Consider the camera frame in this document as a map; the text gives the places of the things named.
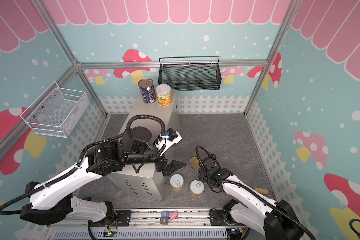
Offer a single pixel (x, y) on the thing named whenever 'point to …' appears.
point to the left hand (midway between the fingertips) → (177, 157)
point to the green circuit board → (111, 234)
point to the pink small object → (174, 215)
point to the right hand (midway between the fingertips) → (204, 174)
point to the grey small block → (164, 219)
